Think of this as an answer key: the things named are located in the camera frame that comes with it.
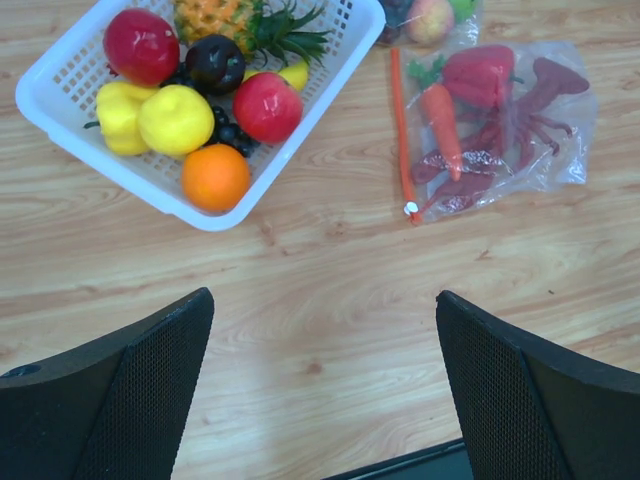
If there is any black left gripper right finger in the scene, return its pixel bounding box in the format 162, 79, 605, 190
436, 291, 639, 479

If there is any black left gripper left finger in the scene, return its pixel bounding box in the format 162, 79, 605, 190
1, 288, 214, 479

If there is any orange zip top bag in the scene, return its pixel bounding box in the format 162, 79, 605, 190
391, 41, 597, 223

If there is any fake red bell pepper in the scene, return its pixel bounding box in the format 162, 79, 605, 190
441, 45, 523, 109

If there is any clear bag of fruit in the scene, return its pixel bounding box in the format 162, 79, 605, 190
376, 0, 483, 47

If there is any peach in bag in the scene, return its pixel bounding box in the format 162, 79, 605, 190
405, 0, 455, 45

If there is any fake pineapple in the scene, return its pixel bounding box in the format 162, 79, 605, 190
172, 0, 329, 65

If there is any orange fruit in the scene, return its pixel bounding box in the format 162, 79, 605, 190
181, 144, 251, 212

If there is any yellow lemon fruit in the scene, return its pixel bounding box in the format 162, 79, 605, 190
138, 85, 215, 156

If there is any black grape bunch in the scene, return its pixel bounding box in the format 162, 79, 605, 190
160, 62, 259, 158

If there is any yellow bell pepper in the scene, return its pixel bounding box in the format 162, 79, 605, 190
83, 82, 159, 156

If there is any white plastic basket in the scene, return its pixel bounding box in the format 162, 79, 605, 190
15, 1, 385, 232

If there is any red apple front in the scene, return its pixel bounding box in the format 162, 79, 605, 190
232, 72, 304, 145

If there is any red apple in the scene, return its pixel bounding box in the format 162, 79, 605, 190
232, 72, 304, 145
103, 8, 180, 87

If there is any dark purple plum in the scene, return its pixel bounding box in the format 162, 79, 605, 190
185, 34, 246, 96

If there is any red apple back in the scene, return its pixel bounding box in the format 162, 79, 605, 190
103, 8, 180, 87

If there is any yellow banana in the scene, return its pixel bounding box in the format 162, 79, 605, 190
266, 61, 310, 92

